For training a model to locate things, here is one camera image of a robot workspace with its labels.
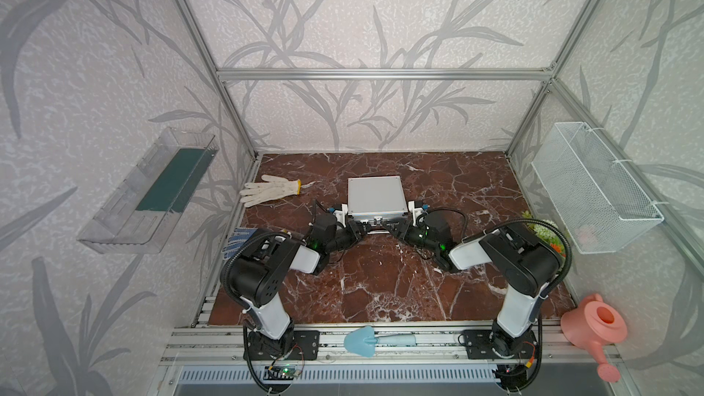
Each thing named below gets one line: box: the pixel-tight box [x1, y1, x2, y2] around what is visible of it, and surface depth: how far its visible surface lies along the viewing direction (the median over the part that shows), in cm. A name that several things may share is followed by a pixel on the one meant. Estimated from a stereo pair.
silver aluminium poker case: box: [347, 176, 409, 229], surface depth 98 cm
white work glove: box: [239, 174, 302, 208], surface depth 110 cm
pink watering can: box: [560, 293, 628, 383], surface depth 69 cm
